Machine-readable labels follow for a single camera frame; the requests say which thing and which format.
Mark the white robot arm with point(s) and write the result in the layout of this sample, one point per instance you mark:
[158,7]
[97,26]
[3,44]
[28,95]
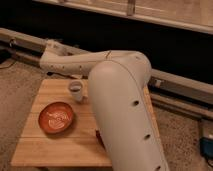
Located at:
[116,80]

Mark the white cup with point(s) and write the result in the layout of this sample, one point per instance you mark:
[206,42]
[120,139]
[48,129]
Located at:
[76,90]

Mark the orange ceramic bowl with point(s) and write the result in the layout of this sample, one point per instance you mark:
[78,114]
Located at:
[55,117]

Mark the wooden table board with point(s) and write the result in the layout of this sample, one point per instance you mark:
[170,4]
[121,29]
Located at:
[77,146]

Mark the blue object on floor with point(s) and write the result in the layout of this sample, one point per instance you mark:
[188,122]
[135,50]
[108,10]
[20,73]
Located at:
[206,147]

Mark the metal floor rail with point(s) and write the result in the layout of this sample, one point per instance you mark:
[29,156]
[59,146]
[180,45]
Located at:
[180,90]

